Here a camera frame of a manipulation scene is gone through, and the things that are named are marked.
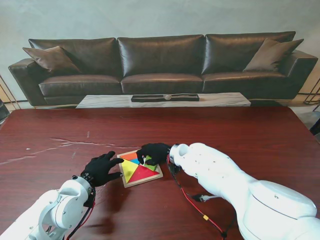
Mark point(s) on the brown throw pillow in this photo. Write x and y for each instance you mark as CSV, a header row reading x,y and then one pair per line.
x,y
52,60
272,56

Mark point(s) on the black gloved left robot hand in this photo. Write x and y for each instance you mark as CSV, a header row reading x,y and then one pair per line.
x,y
102,170

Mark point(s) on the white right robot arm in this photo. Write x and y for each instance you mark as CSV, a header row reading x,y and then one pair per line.
x,y
237,180

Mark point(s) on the orange tangram parallelogram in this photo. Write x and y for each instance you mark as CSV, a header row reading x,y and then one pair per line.
x,y
130,157

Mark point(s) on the black chair edge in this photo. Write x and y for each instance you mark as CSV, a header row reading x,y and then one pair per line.
x,y
2,112

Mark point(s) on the thin metal side table frame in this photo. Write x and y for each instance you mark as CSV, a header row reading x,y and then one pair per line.
x,y
10,96
311,94

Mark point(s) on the large red tangram triangle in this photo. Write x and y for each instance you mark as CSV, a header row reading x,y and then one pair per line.
x,y
145,173

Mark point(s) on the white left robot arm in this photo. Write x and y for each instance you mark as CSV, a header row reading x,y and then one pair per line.
x,y
47,212

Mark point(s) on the blue tangram triangle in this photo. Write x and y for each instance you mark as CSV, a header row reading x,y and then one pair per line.
x,y
133,161

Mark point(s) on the small glass ball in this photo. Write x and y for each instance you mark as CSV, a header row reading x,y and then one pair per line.
x,y
167,97

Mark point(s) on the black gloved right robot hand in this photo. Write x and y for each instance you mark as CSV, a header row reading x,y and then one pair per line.
x,y
155,153

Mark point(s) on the square wooden puzzle tray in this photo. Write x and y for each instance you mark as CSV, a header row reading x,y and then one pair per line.
x,y
155,175

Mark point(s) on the dark brown leather sofa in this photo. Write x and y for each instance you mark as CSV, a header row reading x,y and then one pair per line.
x,y
160,62

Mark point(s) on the green tangram square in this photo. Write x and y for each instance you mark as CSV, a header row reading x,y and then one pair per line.
x,y
149,161

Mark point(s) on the long black decorative tray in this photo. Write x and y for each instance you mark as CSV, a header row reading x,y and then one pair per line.
x,y
147,99

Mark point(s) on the grey marble coffee table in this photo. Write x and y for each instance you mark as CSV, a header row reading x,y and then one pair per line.
x,y
105,101

